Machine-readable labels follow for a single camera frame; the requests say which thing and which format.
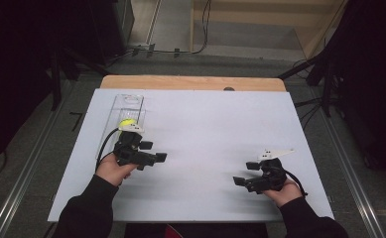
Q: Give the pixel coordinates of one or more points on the person's right hand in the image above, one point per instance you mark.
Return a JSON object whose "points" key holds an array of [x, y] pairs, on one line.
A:
{"points": [[284, 195]]}

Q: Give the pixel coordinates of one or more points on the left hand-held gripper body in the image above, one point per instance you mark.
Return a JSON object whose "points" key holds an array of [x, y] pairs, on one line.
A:
{"points": [[132, 152]]}

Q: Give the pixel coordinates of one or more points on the yellow tennis ball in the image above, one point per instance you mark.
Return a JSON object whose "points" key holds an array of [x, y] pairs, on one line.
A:
{"points": [[127, 122]]}

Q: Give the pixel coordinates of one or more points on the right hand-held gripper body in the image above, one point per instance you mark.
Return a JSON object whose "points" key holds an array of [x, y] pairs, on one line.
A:
{"points": [[270, 177]]}

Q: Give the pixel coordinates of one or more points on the clear plastic tray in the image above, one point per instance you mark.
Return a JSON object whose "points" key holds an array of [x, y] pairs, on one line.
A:
{"points": [[121, 109]]}

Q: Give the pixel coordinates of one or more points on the metal floor rail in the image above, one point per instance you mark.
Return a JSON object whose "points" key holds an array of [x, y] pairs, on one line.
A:
{"points": [[349, 165], [25, 175]]}

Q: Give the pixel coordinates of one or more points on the black tripod stand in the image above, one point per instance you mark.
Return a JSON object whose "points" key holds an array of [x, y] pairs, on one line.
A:
{"points": [[60, 76], [322, 79]]}

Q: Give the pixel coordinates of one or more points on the wooden frame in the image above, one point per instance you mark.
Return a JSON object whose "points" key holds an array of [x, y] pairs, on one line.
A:
{"points": [[266, 20]]}

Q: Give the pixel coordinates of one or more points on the white board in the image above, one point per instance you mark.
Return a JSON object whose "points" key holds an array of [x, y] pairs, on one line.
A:
{"points": [[213, 139]]}

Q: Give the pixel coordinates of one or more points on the person's left hand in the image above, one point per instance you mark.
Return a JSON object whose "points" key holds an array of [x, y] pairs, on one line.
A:
{"points": [[112, 172]]}

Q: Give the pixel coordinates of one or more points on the wooden table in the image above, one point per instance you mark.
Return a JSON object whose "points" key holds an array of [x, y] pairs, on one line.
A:
{"points": [[180, 82]]}

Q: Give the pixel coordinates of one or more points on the person's dark red clothing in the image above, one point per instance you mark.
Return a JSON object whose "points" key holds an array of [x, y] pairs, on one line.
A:
{"points": [[193, 230]]}

